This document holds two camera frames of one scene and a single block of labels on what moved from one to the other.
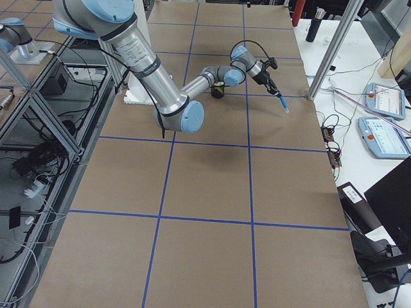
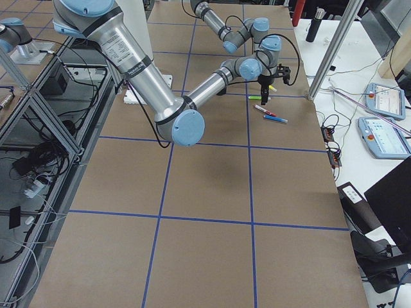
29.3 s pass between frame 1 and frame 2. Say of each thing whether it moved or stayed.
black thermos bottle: stayed
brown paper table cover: stayed
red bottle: stayed
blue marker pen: moved
